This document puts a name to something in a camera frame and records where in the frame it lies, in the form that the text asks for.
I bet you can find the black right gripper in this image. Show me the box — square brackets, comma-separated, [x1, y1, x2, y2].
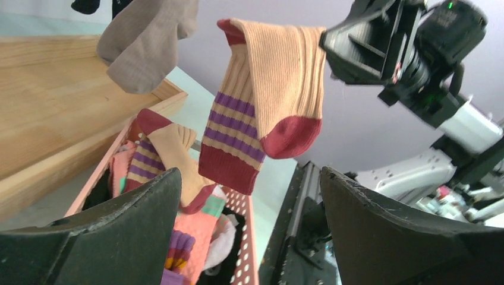
[319, 1, 430, 97]

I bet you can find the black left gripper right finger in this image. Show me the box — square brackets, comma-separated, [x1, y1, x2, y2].
[320, 167, 503, 284]

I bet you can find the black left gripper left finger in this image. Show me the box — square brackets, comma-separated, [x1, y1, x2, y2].
[1, 168, 181, 284]

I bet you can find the beige red striped sock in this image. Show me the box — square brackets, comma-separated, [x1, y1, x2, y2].
[199, 18, 326, 195]

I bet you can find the grey sock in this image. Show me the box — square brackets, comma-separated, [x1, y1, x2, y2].
[96, 0, 199, 94]

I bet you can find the navy santa sock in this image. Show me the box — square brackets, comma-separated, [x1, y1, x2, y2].
[71, 0, 132, 19]

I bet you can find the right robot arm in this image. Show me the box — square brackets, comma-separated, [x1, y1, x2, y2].
[319, 1, 503, 204]

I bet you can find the wooden hanger stand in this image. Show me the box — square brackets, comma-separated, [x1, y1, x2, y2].
[1, 35, 188, 220]

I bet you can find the purple striped sock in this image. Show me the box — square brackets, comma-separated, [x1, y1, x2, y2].
[160, 230, 196, 285]

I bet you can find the pink mint sock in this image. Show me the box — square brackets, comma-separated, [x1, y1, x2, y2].
[109, 141, 226, 284]

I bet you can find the pink plastic basket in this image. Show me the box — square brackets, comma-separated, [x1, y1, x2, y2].
[67, 119, 259, 284]

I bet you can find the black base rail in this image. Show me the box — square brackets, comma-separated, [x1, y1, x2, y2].
[259, 162, 341, 285]

